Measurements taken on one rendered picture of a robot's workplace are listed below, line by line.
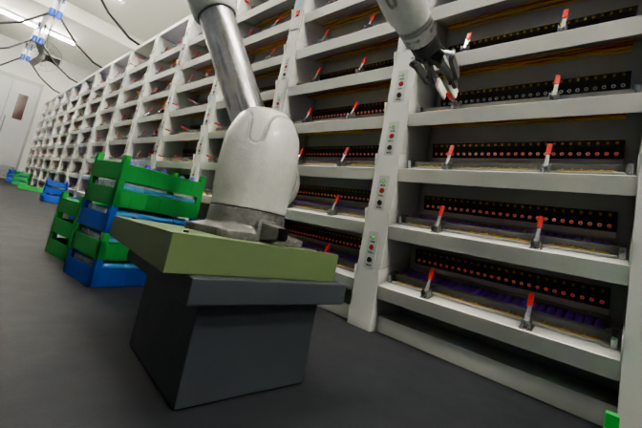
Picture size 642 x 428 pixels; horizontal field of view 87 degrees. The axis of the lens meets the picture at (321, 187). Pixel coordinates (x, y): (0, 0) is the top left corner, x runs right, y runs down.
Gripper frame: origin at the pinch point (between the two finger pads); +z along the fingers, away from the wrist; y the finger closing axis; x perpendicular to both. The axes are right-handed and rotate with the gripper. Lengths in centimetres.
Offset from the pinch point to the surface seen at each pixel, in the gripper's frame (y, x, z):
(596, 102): 35.7, -3.3, 8.5
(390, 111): -23.5, -0.5, 7.4
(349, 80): -47.1, 15.2, 4.0
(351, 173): -36.6, -23.6, 14.0
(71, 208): -110, -74, -44
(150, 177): -70, -56, -39
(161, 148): -226, -11, 12
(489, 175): 13.5, -22.4, 13.3
